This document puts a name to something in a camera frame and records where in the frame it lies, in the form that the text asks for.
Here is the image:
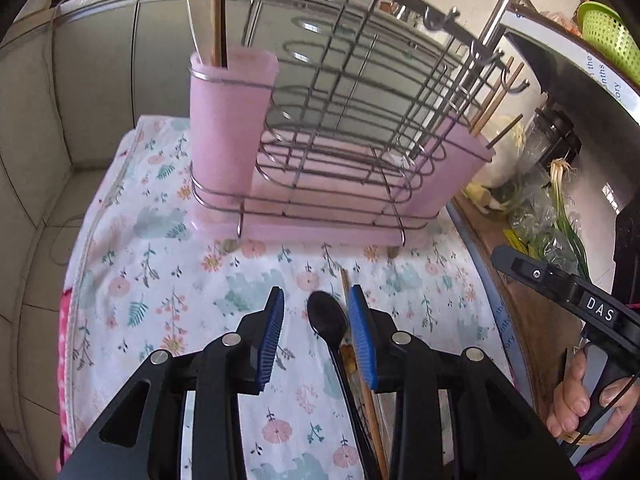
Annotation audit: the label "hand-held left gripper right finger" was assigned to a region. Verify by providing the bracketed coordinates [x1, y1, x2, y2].
[347, 284, 586, 480]

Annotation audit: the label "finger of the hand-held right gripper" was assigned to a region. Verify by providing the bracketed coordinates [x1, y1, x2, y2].
[491, 245, 588, 307]

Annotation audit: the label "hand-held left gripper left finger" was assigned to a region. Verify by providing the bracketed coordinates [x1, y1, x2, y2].
[57, 286, 286, 480]

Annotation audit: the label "black spoon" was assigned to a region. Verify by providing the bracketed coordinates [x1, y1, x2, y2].
[306, 290, 383, 480]

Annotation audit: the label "wooden chopstick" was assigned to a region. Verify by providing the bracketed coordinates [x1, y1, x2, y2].
[469, 55, 515, 128]
[472, 62, 526, 136]
[340, 269, 391, 480]
[485, 114, 525, 150]

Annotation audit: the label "pink plastic utensil cup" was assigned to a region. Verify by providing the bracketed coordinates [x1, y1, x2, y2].
[400, 110, 496, 233]
[189, 45, 280, 211]

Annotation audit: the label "white plastic spoon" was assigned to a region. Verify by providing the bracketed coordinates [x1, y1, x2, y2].
[184, 0, 203, 61]

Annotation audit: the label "person's right forearm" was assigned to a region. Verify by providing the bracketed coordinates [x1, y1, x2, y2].
[575, 410, 640, 480]

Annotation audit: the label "person's right hand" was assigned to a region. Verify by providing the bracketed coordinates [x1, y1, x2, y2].
[546, 347, 640, 445]

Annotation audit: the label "plastic bag of greens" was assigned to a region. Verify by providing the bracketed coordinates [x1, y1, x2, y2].
[505, 170, 586, 271]

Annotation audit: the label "cardboard box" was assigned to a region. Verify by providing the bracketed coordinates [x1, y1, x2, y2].
[452, 195, 601, 411]

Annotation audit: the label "green onions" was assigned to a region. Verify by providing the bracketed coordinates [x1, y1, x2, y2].
[547, 159, 591, 281]

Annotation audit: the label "napa cabbage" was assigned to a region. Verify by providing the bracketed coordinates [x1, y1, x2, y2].
[475, 125, 531, 191]

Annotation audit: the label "pink plastic drip tray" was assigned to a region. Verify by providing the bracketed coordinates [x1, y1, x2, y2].
[192, 130, 446, 261]

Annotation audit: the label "black blender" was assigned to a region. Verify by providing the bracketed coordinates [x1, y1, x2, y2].
[525, 105, 583, 171]

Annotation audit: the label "floral printed cloth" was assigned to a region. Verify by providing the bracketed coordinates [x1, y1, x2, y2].
[60, 115, 516, 480]

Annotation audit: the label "metal storage shelf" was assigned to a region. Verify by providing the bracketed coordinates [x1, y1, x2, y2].
[470, 0, 640, 211]

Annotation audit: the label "green plastic basket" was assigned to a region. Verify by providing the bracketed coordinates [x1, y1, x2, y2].
[575, 1, 640, 88]

